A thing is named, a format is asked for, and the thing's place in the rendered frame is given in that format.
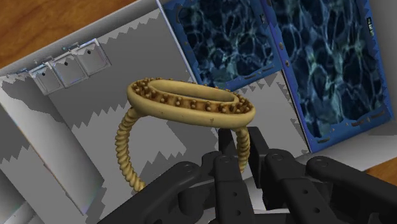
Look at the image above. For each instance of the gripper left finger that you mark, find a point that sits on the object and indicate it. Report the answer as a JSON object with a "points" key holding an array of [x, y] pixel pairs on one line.
{"points": [[231, 189]]}

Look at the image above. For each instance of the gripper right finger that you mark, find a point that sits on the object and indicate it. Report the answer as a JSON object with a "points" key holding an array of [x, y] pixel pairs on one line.
{"points": [[297, 186]]}

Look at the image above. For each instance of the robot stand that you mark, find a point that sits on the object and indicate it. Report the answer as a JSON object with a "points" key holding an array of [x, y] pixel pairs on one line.
{"points": [[325, 62]]}

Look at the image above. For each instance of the grey three-square panel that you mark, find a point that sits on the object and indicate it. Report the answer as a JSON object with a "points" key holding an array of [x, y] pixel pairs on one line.
{"points": [[66, 71]]}

